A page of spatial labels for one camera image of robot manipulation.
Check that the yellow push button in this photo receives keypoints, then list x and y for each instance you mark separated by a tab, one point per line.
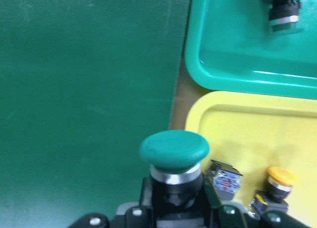
277	187
225	179

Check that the yellow plastic tray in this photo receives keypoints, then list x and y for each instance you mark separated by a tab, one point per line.
253	132

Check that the green plastic tray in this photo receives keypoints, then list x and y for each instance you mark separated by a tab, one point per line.
230	46

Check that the green push button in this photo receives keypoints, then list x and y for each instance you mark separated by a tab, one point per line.
283	15
174	157

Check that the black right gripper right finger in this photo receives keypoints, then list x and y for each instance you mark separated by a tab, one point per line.
211	204

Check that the green conveyor belt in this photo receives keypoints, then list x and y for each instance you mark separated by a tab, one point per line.
82	83

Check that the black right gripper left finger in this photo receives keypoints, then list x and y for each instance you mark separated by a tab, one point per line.
146	202

